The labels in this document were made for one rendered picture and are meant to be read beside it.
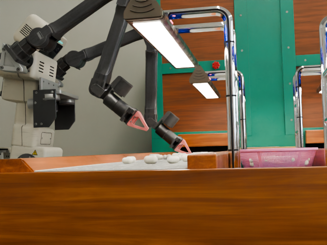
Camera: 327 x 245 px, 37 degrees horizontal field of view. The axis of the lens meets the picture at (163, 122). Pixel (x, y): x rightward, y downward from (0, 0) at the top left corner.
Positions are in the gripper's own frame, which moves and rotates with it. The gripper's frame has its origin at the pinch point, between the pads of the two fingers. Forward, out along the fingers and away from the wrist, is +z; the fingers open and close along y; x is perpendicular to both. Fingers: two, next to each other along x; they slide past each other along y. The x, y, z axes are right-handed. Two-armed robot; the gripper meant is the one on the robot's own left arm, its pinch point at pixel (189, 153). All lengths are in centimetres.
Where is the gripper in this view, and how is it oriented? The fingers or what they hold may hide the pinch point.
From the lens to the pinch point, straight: 232.5
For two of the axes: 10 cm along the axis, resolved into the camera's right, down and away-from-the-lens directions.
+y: 2.0, 0.5, 9.8
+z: 7.6, 6.2, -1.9
